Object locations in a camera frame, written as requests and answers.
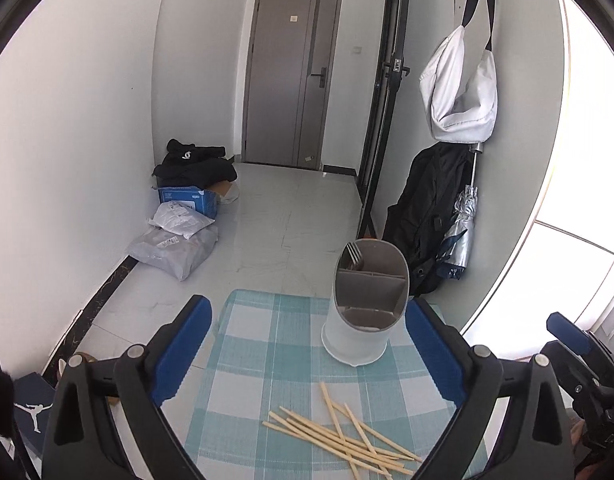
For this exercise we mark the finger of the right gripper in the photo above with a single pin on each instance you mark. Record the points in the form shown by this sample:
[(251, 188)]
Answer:
[(567, 327)]

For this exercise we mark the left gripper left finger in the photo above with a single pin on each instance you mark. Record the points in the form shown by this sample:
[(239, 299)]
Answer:
[(82, 440)]

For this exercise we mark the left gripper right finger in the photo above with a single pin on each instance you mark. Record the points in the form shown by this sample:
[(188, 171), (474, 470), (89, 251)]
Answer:
[(533, 441)]

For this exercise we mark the wooden chopstick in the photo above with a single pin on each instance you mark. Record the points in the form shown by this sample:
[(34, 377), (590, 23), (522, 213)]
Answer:
[(354, 442), (367, 443), (344, 447), (358, 452), (335, 444), (347, 457), (337, 426), (377, 434)]

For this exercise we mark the silver fork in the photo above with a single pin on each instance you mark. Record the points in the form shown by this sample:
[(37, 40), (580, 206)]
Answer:
[(355, 257)]

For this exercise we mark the brown shoe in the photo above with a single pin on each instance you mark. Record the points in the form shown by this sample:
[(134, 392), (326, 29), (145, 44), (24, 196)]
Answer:
[(94, 359)]

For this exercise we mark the dark blue shoe box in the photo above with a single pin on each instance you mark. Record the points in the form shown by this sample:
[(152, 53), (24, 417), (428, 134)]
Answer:
[(33, 401)]

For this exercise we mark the silver folded umbrella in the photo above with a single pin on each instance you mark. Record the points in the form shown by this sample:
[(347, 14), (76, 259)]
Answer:
[(455, 249)]

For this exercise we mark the teal checked tablecloth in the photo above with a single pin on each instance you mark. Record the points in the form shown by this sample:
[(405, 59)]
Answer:
[(268, 356)]

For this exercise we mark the grey plastic parcel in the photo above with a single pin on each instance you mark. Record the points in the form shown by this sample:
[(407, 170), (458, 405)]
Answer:
[(173, 253)]

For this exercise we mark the black backpack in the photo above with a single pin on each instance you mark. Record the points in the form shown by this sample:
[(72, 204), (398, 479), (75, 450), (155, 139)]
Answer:
[(416, 224)]

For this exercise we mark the white plastic parcel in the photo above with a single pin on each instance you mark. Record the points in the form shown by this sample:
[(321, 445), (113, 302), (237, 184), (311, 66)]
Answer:
[(179, 219)]

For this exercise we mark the white utensil holder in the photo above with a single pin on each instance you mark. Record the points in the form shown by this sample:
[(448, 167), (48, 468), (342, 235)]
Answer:
[(367, 302)]

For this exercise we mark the blue cardboard box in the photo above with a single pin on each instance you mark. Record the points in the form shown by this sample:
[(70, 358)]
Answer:
[(203, 201)]

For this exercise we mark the black clothes pile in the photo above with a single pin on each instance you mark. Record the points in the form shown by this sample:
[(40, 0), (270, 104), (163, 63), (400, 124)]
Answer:
[(187, 165)]

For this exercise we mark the white hanging bag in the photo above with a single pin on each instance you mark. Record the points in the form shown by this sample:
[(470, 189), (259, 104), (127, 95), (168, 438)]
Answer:
[(458, 110)]

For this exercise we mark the grey door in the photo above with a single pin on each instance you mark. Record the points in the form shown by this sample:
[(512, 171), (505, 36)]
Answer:
[(288, 77)]

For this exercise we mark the black door frame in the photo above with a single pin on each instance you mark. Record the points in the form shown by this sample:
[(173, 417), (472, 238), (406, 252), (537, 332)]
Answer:
[(390, 70)]

